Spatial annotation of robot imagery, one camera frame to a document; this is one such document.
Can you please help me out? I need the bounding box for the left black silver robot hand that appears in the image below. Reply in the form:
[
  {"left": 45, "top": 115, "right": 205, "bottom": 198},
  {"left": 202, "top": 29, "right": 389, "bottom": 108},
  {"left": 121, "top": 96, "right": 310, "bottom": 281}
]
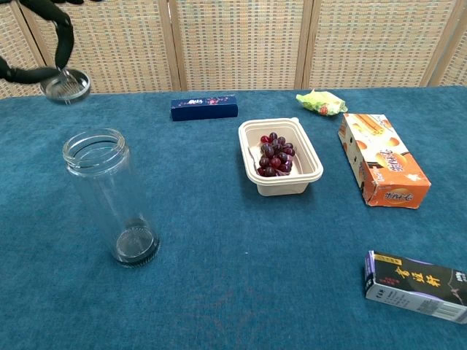
[{"left": 0, "top": 0, "right": 85, "bottom": 83}]

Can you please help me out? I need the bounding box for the clear glass jar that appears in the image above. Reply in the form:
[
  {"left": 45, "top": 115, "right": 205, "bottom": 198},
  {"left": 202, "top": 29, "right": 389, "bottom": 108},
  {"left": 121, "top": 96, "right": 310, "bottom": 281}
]
[{"left": 62, "top": 128, "right": 161, "bottom": 269}]

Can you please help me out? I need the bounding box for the long dark blue box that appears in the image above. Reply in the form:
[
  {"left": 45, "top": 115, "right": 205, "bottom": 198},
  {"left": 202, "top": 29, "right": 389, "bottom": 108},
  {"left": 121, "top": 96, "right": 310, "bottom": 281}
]
[{"left": 170, "top": 94, "right": 239, "bottom": 122}]

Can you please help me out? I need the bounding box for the woven bamboo folding screen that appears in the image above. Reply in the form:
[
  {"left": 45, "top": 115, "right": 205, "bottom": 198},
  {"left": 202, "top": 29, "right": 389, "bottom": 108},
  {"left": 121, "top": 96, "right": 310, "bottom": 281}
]
[{"left": 0, "top": 0, "right": 467, "bottom": 100}]

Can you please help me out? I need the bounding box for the bunch of red grapes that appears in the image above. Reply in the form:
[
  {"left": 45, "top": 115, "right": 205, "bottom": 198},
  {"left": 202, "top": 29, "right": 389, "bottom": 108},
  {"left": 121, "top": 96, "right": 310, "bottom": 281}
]
[{"left": 257, "top": 132, "right": 296, "bottom": 178}]

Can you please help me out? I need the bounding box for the beige rectangular food container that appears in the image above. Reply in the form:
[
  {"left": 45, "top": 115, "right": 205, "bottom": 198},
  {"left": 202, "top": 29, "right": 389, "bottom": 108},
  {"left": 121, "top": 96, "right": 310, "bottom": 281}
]
[{"left": 238, "top": 117, "right": 324, "bottom": 197}]

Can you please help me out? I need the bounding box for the green yellow snack packet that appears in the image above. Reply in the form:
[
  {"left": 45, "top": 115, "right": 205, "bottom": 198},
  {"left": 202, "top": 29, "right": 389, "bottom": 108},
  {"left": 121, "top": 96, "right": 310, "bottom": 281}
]
[{"left": 296, "top": 89, "right": 348, "bottom": 117}]

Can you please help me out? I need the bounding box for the blue carpet table cover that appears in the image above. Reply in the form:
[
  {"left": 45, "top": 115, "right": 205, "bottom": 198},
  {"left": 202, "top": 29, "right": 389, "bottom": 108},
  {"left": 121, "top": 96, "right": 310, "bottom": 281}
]
[{"left": 0, "top": 86, "right": 467, "bottom": 350}]

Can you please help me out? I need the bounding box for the orange biscuit box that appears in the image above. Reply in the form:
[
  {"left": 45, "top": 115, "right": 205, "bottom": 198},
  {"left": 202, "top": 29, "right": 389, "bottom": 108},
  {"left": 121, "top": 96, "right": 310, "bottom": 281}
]
[{"left": 338, "top": 112, "right": 432, "bottom": 209}]

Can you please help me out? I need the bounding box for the black carton with gold writing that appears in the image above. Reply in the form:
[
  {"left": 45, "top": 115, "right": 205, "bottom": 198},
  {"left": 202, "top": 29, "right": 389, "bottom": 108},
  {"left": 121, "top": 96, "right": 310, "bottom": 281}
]
[{"left": 363, "top": 250, "right": 467, "bottom": 324}]

